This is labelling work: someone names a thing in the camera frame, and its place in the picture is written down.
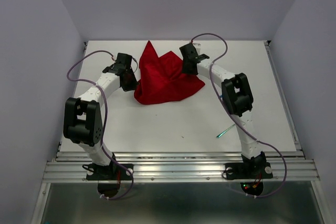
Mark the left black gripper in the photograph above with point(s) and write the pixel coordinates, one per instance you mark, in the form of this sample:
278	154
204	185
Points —
133	85

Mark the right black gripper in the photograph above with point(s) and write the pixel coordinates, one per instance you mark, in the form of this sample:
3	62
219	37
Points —
185	69

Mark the red cloth napkin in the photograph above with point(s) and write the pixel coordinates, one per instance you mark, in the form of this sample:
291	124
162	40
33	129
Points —
162	80

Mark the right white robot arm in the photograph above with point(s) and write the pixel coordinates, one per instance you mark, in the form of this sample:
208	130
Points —
237	100

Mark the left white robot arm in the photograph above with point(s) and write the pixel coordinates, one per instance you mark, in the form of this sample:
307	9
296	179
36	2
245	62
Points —
86	116

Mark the iridescent metal fork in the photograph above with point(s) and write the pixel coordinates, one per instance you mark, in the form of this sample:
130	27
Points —
225	131

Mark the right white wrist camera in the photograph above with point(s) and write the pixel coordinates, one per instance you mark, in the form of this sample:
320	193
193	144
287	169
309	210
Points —
197	47

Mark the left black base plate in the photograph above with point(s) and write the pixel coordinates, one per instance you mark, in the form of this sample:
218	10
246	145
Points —
104	173

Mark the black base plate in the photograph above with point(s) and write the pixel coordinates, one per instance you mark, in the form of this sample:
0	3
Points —
104	173
234	171

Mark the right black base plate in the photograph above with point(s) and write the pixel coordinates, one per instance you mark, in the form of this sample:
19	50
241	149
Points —
234	171

